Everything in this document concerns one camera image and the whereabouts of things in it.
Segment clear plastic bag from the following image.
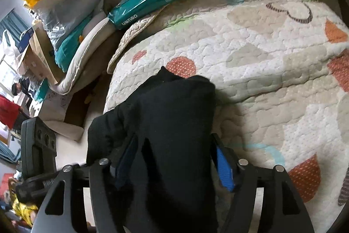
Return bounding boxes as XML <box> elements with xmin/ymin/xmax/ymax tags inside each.
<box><xmin>35</xmin><ymin>0</ymin><xmax>104</xmax><ymax>50</ymax></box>

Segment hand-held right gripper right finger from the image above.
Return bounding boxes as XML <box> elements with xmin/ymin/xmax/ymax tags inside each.
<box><xmin>211</xmin><ymin>133</ymin><xmax>311</xmax><ymax>233</ymax></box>

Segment teal cloth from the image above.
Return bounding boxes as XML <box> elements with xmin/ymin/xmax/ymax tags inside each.
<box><xmin>55</xmin><ymin>15</ymin><xmax>94</xmax><ymax>72</ymax></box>

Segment beige folded cloth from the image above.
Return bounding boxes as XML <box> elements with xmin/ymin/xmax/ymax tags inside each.
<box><xmin>41</xmin><ymin>110</ymin><xmax>85</xmax><ymax>142</ymax></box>

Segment white plastic bag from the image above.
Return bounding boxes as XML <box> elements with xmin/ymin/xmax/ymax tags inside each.
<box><xmin>0</xmin><ymin>29</ymin><xmax>22</xmax><ymax>64</ymax></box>

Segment beige cushion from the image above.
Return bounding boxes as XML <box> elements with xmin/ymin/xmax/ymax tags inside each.
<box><xmin>49</xmin><ymin>17</ymin><xmax>120</xmax><ymax>94</ymax></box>

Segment teal curtain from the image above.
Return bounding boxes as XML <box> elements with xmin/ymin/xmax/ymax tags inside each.
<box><xmin>0</xmin><ymin>10</ymin><xmax>29</xmax><ymax>42</ymax></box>

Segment quilted dotted bed cover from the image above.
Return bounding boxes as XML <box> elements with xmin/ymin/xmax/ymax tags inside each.
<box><xmin>104</xmin><ymin>0</ymin><xmax>349</xmax><ymax>228</ymax></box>

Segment yellow cloth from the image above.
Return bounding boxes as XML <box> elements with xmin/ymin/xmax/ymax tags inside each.
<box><xmin>11</xmin><ymin>200</ymin><xmax>39</xmax><ymax>223</ymax></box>

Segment black pants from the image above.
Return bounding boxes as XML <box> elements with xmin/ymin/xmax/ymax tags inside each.
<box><xmin>87</xmin><ymin>66</ymin><xmax>235</xmax><ymax>233</ymax></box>

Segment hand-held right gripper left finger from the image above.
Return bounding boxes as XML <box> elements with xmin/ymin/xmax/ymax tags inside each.
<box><xmin>33</xmin><ymin>134</ymin><xmax>140</xmax><ymax>233</ymax></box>

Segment cardboard box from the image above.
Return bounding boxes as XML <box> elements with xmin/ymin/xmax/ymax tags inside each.
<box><xmin>18</xmin><ymin>23</ymin><xmax>63</xmax><ymax>85</ymax></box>

